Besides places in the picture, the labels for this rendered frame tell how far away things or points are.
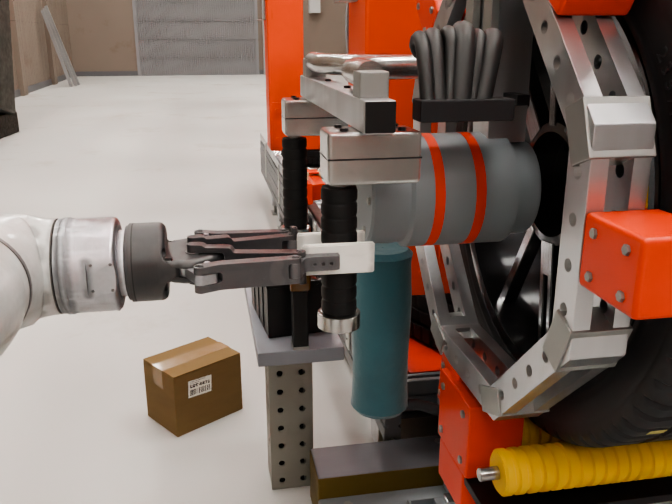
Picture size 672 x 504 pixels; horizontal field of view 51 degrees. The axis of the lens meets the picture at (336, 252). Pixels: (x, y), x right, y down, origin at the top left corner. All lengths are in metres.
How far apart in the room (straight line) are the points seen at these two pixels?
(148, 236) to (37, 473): 1.35
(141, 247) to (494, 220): 0.42
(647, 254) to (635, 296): 0.04
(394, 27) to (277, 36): 1.93
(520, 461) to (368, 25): 0.80
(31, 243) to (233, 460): 1.30
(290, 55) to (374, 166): 2.61
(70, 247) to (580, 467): 0.65
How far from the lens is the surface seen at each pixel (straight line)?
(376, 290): 1.00
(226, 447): 1.94
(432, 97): 0.66
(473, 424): 0.97
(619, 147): 0.67
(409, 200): 0.82
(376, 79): 0.66
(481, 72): 0.68
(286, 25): 3.26
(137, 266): 0.66
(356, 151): 0.66
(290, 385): 1.63
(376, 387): 1.07
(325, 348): 1.39
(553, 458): 0.95
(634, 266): 0.61
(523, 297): 1.13
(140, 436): 2.03
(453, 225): 0.85
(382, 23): 1.35
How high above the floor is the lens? 1.04
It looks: 17 degrees down
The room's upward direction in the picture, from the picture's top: straight up
